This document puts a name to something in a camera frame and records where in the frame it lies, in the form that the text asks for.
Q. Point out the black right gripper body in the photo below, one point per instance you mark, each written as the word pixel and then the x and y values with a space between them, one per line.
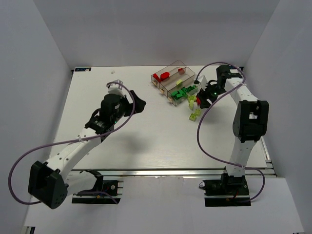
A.
pixel 207 95

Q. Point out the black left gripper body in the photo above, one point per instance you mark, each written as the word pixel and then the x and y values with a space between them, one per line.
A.
pixel 131 105

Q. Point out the green stepped lego brick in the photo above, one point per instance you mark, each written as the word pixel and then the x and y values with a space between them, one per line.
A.
pixel 181 92

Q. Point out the red lego brick stack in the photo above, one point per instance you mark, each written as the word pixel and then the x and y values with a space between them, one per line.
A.
pixel 156 77

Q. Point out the red flower toy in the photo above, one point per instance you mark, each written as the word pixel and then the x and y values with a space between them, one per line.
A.
pixel 164 76

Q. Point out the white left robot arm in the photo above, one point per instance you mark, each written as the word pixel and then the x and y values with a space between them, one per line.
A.
pixel 52 181

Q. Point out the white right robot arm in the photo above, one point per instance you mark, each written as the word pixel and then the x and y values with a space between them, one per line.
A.
pixel 250 120

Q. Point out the clear three-compartment organizer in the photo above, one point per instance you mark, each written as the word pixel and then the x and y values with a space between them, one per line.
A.
pixel 169 85

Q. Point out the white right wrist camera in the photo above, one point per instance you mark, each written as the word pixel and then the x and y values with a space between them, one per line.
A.
pixel 201 82

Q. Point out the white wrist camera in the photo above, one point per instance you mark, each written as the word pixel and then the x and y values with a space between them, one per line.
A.
pixel 115 88
pixel 201 82

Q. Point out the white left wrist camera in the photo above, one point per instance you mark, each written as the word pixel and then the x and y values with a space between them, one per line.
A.
pixel 115 88

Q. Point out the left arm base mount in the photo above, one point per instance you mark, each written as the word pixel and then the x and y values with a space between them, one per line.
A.
pixel 109 194

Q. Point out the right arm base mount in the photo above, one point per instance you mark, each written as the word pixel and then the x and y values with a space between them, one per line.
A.
pixel 217 196

